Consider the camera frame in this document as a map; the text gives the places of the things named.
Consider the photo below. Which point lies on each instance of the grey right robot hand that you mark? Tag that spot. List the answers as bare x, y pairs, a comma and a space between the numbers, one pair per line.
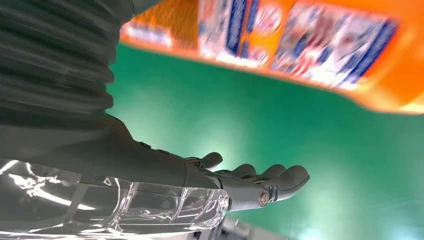
99, 149

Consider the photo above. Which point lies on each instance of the green table mat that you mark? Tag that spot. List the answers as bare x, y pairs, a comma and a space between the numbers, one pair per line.
232, 116

